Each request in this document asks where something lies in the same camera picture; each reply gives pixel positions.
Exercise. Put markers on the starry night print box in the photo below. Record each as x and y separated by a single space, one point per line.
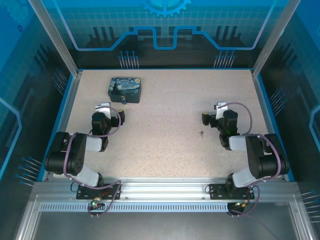
125 87

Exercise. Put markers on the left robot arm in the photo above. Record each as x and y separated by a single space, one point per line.
75 155

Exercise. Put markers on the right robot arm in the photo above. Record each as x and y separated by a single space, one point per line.
255 155

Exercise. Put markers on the small LED connector board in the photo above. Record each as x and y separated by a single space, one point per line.
241 204
96 203

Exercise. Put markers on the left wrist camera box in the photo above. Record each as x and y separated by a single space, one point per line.
103 108

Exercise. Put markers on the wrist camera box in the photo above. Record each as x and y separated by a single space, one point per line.
221 108
103 108

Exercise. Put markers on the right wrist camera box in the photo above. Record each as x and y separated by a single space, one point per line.
221 108

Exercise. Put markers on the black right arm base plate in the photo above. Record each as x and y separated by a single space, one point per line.
216 192

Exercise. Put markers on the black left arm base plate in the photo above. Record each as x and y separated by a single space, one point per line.
113 193

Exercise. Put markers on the aluminium mounting rail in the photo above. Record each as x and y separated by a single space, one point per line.
162 186

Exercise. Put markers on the aluminium frame post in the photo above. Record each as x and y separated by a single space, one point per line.
57 40
272 40

